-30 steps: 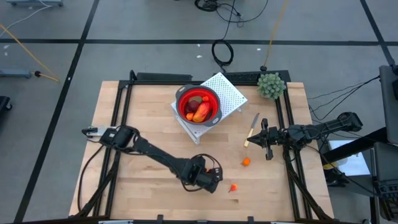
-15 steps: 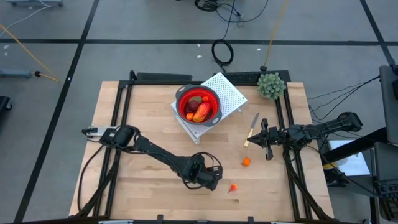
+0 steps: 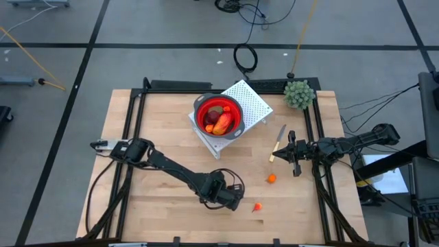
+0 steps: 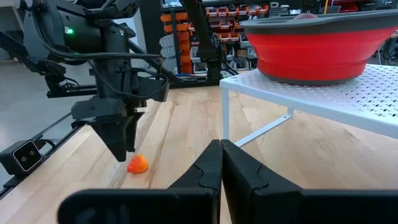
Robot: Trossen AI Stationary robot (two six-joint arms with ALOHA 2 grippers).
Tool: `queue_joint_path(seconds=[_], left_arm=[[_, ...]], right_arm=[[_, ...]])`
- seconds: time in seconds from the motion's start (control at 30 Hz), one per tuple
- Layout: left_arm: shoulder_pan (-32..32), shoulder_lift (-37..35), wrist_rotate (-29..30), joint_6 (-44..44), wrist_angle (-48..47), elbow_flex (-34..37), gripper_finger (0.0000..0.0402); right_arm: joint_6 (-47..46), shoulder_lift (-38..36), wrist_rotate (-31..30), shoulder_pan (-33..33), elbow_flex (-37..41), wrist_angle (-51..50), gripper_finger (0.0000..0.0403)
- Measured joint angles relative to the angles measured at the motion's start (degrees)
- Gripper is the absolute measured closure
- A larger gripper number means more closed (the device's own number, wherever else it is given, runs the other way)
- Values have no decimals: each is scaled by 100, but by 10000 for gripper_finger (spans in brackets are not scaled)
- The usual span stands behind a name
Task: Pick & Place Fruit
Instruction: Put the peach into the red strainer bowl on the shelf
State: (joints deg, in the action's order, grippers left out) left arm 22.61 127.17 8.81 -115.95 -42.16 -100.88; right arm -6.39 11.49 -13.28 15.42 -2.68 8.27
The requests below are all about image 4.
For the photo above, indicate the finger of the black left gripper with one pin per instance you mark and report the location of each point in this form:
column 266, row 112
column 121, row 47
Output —
column 133, row 130
column 113, row 137

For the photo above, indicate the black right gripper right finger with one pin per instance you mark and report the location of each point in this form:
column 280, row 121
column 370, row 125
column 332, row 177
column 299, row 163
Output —
column 245, row 186

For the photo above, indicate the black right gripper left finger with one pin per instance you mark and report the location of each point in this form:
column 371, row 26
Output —
column 211, row 168

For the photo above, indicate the round orange fruit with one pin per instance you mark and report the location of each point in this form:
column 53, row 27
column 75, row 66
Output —
column 137, row 165

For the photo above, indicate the red collapsible bowl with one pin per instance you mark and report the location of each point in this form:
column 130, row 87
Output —
column 311, row 53

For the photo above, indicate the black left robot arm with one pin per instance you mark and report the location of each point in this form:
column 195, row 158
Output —
column 84, row 34

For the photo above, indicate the orange bin storage rack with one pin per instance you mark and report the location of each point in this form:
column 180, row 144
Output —
column 182, row 53

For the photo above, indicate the white perforated metal shelf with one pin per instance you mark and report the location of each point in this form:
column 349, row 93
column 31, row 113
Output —
column 342, row 96

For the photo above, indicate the black table-level camera box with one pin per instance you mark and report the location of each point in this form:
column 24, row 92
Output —
column 23, row 157

